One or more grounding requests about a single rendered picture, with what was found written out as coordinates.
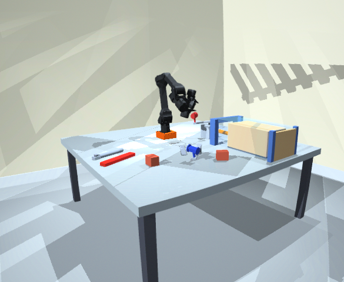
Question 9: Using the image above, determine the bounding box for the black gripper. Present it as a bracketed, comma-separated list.
[180, 89, 196, 118]

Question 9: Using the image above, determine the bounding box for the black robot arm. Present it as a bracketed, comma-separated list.
[155, 72, 196, 133]

